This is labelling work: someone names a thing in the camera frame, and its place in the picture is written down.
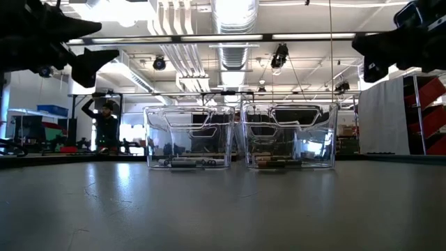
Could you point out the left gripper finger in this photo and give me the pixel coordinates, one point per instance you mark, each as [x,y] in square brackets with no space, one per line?
[88,66]
[78,28]

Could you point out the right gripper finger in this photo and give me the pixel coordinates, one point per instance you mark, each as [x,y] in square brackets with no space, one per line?
[378,43]
[375,69]

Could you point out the clear plastic bin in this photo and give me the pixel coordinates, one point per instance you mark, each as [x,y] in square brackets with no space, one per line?
[148,139]
[332,139]

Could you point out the blue storage crate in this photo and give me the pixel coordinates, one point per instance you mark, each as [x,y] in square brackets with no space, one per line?
[52,110]

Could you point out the person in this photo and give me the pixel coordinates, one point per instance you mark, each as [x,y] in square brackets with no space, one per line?
[106,129]

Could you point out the red storage bin rack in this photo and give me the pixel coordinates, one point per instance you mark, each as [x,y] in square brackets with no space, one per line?
[432,115]

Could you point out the red low box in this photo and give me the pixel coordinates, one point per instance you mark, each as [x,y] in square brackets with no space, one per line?
[68,149]

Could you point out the white ceiling pipe bundle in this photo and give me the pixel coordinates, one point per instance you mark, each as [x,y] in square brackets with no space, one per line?
[181,52]

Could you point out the black hanging camera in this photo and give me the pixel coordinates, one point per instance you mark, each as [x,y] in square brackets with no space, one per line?
[45,73]
[279,57]
[342,86]
[159,63]

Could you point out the white round duct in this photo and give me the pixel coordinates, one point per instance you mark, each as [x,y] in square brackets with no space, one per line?
[115,12]

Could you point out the black aluminium rig frame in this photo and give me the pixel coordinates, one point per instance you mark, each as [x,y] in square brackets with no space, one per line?
[266,37]

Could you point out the black background rig frame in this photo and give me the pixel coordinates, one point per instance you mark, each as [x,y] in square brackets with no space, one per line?
[228,92]

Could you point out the silver ribbed duct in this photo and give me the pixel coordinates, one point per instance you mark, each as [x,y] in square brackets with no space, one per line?
[233,59]

